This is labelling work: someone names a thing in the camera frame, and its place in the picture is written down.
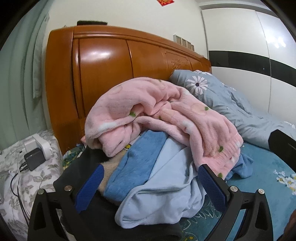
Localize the black charger box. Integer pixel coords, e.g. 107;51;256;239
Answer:
24;148;46;171

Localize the wooden headboard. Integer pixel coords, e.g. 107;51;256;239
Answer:
45;25;213;156

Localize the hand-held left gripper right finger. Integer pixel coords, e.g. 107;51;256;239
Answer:
198;163;275;241

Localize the white wall switch panel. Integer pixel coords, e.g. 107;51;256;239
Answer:
173;34;195;51

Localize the blue terry garment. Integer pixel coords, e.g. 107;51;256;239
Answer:
104;130;255;205

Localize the white charger box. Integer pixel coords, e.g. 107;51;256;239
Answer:
24;134;51;160

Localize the pale green curtain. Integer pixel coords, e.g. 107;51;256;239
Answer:
0;0;50;149

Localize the black cable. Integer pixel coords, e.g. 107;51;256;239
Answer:
10;163;31;218

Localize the grey floral nightstand cloth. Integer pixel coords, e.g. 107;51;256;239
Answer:
0;130;64;241

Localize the teal floral bedsheet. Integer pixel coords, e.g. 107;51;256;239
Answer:
62;141;296;241

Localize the white wardrobe with black stripe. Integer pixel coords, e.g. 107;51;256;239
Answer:
200;0;296;126

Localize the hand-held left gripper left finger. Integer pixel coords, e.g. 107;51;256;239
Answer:
28;164;105;241

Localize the pink fleece pajama garment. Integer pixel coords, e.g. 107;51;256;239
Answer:
84;77;244;179

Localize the grey blue floral duvet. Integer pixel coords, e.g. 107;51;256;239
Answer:
169;69;296;150

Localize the black garment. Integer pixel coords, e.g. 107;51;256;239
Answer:
53;146;183;241

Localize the light blue garment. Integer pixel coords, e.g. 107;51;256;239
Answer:
115;139;208;229

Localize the white cable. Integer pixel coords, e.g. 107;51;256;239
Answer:
17;160;24;205

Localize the beige garment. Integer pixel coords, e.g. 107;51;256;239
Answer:
81;136;121;193

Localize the black object on headboard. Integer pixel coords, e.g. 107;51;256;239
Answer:
77;20;108;26

